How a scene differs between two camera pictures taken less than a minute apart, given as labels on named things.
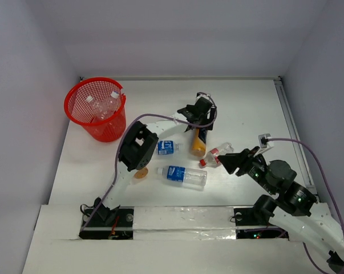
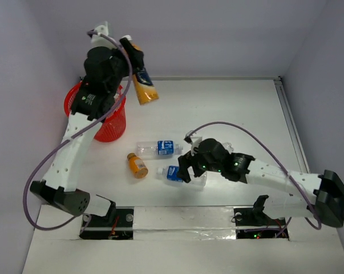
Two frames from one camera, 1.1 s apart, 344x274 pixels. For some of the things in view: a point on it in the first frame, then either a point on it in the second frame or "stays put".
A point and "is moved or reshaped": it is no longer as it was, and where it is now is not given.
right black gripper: [232, 160] → [183, 161]
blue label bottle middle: [166, 147] stays put
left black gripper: [198, 121] → [132, 54]
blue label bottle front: [188, 176] stays put
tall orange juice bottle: [199, 146] is moved or reshaped
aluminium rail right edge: [293, 132] stays put
